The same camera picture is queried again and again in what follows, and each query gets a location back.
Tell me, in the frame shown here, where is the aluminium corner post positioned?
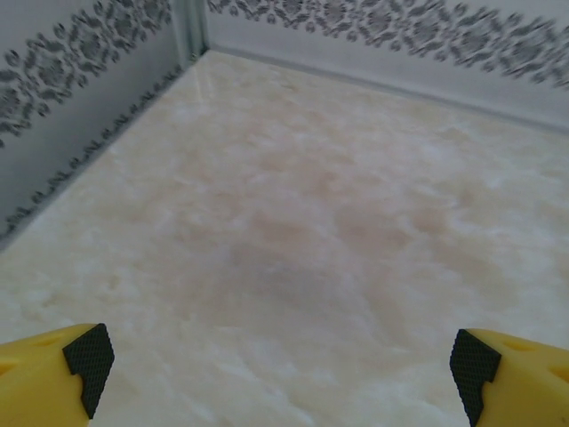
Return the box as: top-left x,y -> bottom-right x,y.
171,0 -> 211,61

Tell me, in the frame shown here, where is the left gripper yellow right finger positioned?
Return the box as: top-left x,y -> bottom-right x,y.
449,327 -> 569,427

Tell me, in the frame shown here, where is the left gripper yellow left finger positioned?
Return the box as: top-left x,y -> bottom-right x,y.
0,323 -> 116,427

